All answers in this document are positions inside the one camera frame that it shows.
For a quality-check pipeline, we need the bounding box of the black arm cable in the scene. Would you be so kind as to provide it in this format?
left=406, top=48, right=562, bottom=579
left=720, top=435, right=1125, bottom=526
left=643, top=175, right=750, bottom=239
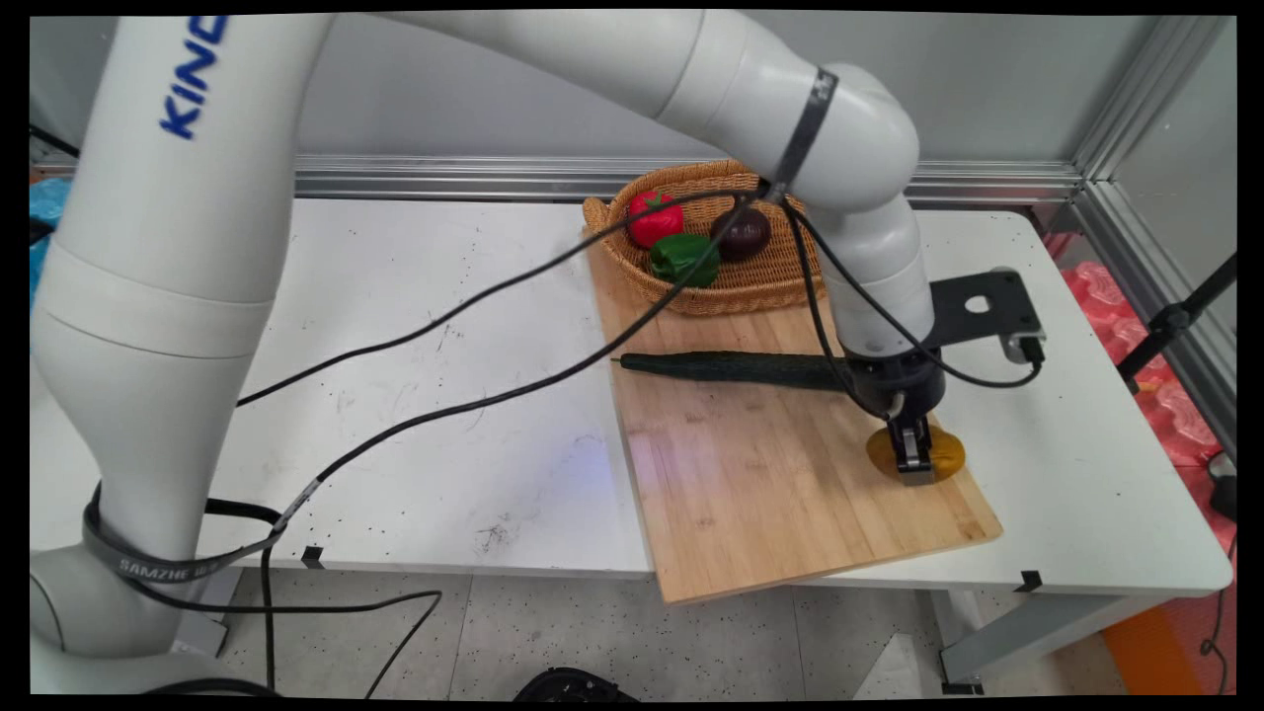
left=259, top=193, right=771, bottom=690
left=235, top=188, right=776, bottom=408

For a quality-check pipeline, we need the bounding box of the woven wicker basket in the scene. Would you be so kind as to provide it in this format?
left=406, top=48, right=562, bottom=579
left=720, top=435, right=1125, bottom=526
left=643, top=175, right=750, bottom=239
left=583, top=158, right=832, bottom=317

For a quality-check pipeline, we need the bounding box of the dark green cucumber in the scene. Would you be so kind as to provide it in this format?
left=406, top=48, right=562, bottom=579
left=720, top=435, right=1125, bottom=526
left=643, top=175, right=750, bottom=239
left=612, top=351, right=862, bottom=392

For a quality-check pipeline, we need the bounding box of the black strap on arm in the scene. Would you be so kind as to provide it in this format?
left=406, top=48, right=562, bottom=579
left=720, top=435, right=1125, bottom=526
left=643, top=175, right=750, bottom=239
left=765, top=67, right=840, bottom=204

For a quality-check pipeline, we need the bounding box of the yellow-brown potato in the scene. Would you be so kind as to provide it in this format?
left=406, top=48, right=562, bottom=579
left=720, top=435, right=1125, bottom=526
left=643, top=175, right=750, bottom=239
left=866, top=425, right=967, bottom=483

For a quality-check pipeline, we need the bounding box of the red tomato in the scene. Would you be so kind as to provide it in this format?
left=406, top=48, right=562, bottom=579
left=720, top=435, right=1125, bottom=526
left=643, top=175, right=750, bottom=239
left=627, top=190, right=685, bottom=250

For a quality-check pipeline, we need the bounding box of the pink foam sheet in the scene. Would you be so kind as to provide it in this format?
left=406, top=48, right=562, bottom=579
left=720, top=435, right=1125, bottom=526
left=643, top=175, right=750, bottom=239
left=1047, top=232, right=1237, bottom=554

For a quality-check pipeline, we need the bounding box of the purple red onion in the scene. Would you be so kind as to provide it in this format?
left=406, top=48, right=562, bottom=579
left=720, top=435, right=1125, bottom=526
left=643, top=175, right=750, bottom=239
left=711, top=202, right=773, bottom=264

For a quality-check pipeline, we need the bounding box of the black tripod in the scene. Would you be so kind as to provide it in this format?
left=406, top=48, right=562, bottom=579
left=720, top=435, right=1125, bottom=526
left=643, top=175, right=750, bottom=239
left=1116, top=255, right=1237, bottom=396

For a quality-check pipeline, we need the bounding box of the white table leg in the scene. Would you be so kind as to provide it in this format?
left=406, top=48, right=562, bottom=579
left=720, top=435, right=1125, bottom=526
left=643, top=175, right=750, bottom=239
left=928, top=591, right=1176, bottom=694

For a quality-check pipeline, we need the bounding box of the aluminium frame rail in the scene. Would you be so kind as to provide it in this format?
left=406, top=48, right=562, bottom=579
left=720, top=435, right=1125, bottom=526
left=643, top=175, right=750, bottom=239
left=30, top=15, right=1237, bottom=460

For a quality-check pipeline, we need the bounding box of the black round floor object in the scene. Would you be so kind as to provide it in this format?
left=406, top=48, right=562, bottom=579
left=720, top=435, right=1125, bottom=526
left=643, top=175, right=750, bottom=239
left=513, top=668, right=639, bottom=702

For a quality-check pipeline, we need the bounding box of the blue plastic bag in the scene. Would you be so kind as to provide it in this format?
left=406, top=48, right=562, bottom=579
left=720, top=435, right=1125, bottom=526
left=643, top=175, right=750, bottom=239
left=30, top=176, right=72, bottom=309

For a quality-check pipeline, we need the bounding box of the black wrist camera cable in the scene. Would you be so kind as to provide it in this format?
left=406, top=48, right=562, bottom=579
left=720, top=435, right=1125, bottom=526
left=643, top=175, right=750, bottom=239
left=785, top=197, right=1048, bottom=422

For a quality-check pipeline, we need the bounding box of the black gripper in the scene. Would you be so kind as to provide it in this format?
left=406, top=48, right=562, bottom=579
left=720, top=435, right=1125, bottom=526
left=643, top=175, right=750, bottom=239
left=847, top=348, right=947, bottom=487

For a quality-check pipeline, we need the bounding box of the thin black background cable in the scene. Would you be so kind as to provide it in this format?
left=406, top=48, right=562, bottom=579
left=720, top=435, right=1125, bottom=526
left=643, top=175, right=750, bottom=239
left=1199, top=533, right=1237, bottom=692

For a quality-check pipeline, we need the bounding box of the orange floor object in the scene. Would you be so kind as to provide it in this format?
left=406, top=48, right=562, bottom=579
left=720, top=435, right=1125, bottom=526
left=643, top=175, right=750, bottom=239
left=1101, top=602, right=1208, bottom=697

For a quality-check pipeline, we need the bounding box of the black floor cable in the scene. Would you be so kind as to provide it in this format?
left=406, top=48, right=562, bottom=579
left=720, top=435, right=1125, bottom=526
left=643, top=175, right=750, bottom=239
left=123, top=578, right=443, bottom=698

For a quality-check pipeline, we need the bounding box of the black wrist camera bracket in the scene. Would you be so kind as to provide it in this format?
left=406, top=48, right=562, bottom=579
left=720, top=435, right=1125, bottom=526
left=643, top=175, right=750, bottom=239
left=926, top=267, right=1048, bottom=368

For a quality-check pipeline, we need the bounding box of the green bell pepper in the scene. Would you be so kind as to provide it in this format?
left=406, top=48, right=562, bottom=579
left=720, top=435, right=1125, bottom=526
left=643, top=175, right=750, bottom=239
left=649, top=233, right=722, bottom=289

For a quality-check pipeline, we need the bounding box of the black device beside table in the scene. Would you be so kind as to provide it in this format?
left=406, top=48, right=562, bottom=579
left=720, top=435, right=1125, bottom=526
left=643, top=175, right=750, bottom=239
left=1207, top=452, right=1237, bottom=522

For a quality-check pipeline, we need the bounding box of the grey robot base bracket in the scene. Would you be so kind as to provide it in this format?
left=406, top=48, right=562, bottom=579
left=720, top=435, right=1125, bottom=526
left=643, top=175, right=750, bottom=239
left=176, top=568, right=243, bottom=659

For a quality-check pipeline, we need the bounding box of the grey SAMZHE cable strap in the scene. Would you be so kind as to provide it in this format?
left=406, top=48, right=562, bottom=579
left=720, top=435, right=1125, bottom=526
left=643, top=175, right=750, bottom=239
left=82, top=482, right=289, bottom=584

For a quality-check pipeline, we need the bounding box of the bamboo cutting board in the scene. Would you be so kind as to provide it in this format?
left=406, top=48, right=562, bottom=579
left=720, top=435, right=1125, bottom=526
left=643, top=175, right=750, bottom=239
left=585, top=225, right=1004, bottom=605

